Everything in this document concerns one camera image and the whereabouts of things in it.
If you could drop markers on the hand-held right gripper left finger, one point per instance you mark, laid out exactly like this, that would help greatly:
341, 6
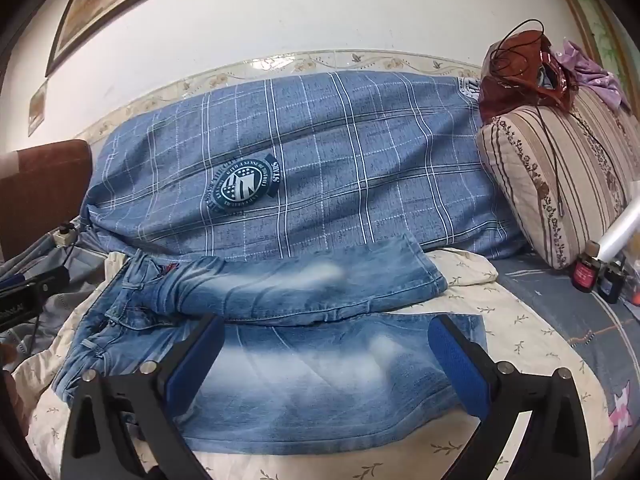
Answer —
195, 365

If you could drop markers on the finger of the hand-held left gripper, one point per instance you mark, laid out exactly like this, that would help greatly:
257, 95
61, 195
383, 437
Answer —
47, 282

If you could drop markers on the framed wall picture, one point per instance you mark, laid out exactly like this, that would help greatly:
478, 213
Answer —
100, 5

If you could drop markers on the red-brown leather handbag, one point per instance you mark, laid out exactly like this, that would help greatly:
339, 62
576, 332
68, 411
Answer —
515, 85

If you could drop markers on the blue plaid quilt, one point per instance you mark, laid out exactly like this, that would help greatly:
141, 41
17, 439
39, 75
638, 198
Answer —
350, 160

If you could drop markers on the grey-blue sheet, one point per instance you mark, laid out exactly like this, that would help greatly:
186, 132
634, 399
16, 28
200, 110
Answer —
75, 270

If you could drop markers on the small wall card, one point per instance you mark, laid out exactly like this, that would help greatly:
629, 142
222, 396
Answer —
37, 110

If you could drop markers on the wooden framed floral panel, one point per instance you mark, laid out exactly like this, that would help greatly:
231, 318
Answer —
595, 15

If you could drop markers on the cream leaf-print blanket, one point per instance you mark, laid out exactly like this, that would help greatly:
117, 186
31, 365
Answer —
525, 360

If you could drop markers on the brown headboard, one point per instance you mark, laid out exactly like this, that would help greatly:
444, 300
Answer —
45, 195

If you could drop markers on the red label bottle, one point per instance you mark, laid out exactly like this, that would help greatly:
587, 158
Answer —
584, 272

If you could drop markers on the light blue denim pants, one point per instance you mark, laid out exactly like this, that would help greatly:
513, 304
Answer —
300, 285

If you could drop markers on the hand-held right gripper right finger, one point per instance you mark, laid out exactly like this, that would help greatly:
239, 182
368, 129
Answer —
460, 360

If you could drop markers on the dark small bottle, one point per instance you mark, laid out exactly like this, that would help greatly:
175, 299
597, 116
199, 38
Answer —
611, 282

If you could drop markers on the white plug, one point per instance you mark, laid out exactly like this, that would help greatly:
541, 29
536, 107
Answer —
64, 235

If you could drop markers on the blue bed sheet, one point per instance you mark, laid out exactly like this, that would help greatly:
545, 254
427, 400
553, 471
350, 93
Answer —
575, 310

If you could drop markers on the striped floral pillow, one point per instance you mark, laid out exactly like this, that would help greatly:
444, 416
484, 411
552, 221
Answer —
550, 185

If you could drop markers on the purple cloth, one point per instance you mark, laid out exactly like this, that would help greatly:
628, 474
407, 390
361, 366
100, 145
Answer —
595, 72

